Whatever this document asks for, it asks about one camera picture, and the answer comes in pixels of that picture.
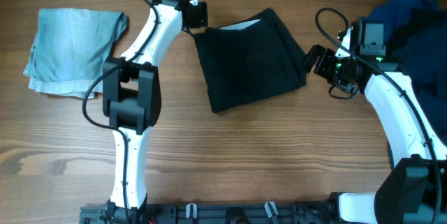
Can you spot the dark garment in pile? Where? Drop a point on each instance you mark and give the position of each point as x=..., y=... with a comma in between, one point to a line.
x=420, y=45

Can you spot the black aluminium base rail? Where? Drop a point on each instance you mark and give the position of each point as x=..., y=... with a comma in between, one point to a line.
x=267, y=213

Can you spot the black shorts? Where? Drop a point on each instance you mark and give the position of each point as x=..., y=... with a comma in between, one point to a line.
x=249, y=61

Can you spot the blue garment in pile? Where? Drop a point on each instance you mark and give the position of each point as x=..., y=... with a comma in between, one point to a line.
x=394, y=11

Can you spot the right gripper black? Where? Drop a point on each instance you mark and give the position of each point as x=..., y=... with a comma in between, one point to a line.
x=321, y=68

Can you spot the folded light blue denim shorts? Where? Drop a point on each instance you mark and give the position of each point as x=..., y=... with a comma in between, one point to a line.
x=70, y=47

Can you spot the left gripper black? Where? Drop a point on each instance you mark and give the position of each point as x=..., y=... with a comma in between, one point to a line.
x=202, y=19

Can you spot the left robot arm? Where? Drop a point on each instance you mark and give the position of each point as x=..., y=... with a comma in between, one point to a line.
x=132, y=103

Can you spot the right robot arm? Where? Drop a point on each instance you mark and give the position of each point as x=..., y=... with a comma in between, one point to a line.
x=415, y=190

